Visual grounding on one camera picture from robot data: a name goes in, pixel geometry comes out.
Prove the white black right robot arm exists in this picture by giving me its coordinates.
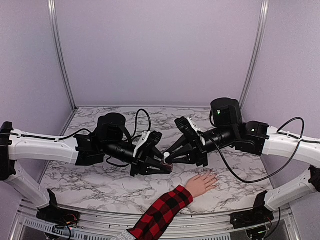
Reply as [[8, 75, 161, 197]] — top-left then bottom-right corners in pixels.
[[163, 97, 320, 224]]

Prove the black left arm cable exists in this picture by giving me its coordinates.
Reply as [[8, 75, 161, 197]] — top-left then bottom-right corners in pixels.
[[106, 108, 152, 168]]

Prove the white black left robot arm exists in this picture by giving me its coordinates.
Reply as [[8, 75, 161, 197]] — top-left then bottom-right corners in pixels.
[[0, 112, 172, 223]]

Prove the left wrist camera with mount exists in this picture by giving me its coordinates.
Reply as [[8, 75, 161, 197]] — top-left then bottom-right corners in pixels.
[[133, 131, 163, 158]]

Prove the aluminium right rear frame post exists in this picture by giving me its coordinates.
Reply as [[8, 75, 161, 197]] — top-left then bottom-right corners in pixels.
[[239, 0, 270, 109]]

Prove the aluminium left rear frame post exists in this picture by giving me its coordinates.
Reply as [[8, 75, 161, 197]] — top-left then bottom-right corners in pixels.
[[47, 0, 77, 112]]

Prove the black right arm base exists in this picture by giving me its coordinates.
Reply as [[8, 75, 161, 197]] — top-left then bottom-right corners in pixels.
[[230, 191, 274, 229]]

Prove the person's bare hand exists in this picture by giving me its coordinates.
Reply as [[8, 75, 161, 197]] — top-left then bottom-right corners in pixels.
[[185, 171, 218, 198]]

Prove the red black plaid sleeve forearm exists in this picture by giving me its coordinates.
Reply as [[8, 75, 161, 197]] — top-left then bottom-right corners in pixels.
[[127, 185, 193, 240]]

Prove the aluminium frame post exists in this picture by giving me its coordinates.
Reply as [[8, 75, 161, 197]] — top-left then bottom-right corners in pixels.
[[47, 0, 77, 112], [239, 0, 270, 109]]

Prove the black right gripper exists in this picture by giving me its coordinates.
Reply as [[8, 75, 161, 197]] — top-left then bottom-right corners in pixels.
[[163, 126, 236, 169]]

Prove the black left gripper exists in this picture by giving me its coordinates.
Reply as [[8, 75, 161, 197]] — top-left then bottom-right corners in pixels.
[[103, 139, 172, 177]]

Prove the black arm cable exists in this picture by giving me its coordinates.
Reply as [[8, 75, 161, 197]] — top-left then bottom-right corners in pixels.
[[106, 108, 152, 168], [197, 116, 306, 184]]

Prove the red glitter nail polish bottle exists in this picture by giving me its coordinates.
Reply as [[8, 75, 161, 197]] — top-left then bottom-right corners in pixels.
[[161, 161, 173, 172]]

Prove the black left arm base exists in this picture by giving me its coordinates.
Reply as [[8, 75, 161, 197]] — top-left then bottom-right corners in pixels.
[[36, 189, 80, 227]]

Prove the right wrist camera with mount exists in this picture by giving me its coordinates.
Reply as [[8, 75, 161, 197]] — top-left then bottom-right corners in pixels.
[[174, 116, 206, 148]]

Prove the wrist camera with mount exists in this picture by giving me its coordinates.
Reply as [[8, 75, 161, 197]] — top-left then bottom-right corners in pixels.
[[133, 131, 163, 158], [174, 116, 206, 148]]

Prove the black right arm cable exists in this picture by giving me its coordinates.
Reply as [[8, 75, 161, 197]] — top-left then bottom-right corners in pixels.
[[197, 116, 306, 184]]

